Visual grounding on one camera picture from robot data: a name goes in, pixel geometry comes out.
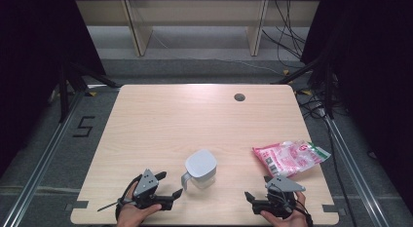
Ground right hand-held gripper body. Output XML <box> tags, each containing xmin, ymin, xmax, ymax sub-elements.
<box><xmin>252</xmin><ymin>174</ymin><xmax>307</xmax><ymax>220</ymax></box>

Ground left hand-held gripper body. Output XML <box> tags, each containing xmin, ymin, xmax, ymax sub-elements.
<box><xmin>131</xmin><ymin>169</ymin><xmax>174</xmax><ymax>211</ymax></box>

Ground pink printed plastic bag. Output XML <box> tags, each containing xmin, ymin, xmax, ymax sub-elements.
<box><xmin>252</xmin><ymin>139</ymin><xmax>332</xmax><ymax>178</ymax></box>

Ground person's left hand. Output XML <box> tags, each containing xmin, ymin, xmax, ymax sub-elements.
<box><xmin>116</xmin><ymin>190</ymin><xmax>163</xmax><ymax>227</ymax></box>

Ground person's right hand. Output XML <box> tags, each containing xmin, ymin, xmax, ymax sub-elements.
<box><xmin>259</xmin><ymin>190</ymin><xmax>310</xmax><ymax>227</ymax></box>

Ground black metal stand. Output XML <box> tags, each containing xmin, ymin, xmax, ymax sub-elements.
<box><xmin>272</xmin><ymin>53</ymin><xmax>336</xmax><ymax>120</ymax></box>
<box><xmin>57</xmin><ymin>56</ymin><xmax>122</xmax><ymax>124</ymax></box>

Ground dark curtain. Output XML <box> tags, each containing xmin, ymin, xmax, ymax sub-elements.
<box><xmin>0</xmin><ymin>0</ymin><xmax>106</xmax><ymax>176</ymax></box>
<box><xmin>300</xmin><ymin>0</ymin><xmax>413</xmax><ymax>215</ymax></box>

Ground light wooden desk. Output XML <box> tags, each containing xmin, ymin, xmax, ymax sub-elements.
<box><xmin>75</xmin><ymin>0</ymin><xmax>320</xmax><ymax>57</ymax></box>

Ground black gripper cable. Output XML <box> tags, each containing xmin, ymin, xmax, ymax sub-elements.
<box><xmin>96</xmin><ymin>174</ymin><xmax>144</xmax><ymax>221</ymax></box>
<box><xmin>268</xmin><ymin>183</ymin><xmax>315</xmax><ymax>227</ymax></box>

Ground aluminium floor rail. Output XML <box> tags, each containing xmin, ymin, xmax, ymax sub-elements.
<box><xmin>1</xmin><ymin>90</ymin><xmax>86</xmax><ymax>227</ymax></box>
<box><xmin>324</xmin><ymin>116</ymin><xmax>393</xmax><ymax>227</ymax></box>

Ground black floor cables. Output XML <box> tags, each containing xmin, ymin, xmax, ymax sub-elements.
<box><xmin>295</xmin><ymin>87</ymin><xmax>329</xmax><ymax>122</ymax></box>

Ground thin white cable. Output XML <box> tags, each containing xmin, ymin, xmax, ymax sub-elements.
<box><xmin>151</xmin><ymin>31</ymin><xmax>284</xmax><ymax>76</ymax></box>

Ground bundle of black cables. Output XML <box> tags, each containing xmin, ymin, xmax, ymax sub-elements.
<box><xmin>261</xmin><ymin>0</ymin><xmax>308</xmax><ymax>60</ymax></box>

